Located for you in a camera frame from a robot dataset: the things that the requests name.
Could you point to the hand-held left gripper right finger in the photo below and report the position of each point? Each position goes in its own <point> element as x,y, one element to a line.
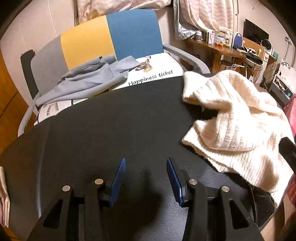
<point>174,180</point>

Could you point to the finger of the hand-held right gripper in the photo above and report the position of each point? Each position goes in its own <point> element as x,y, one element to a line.
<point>288,148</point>

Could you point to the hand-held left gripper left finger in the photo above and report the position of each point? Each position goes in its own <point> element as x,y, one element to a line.
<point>118,178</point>

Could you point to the cream knit sweater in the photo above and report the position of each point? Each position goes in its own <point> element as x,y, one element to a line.
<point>242,120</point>

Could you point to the person's pink clothing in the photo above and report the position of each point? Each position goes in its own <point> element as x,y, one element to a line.
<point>291,113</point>

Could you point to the white storage rack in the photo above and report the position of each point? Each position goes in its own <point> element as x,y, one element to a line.
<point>286,74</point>

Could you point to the grey garment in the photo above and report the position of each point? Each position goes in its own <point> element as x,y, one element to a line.
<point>87,81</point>

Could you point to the small white fan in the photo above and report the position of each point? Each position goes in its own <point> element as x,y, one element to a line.
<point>267,44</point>

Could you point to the light wooden desk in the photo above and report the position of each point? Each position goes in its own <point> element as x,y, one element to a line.
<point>252,45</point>

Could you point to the white printed cushion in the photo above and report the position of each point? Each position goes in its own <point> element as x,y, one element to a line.
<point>159,67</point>

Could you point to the beige folded cloth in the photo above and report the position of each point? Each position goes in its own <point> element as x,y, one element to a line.
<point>3,197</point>

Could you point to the blue round object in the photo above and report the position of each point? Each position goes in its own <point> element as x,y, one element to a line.
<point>237,40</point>

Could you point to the black monitor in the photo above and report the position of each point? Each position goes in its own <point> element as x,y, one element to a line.
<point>254,31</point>

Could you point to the dark wooden desk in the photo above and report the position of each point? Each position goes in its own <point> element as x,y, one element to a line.
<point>208,47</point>

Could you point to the white jar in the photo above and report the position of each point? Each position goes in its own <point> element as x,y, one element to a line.
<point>198,37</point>

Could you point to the grey yellow blue office chair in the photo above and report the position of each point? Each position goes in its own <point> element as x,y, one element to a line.
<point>134,30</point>

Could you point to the silver foil sheet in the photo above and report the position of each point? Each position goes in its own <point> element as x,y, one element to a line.
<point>187,31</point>

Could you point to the pale printed curtain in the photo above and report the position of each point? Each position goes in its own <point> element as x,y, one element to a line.
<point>208,14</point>

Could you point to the pink floral quilt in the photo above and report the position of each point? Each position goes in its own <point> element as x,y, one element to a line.
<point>115,7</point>

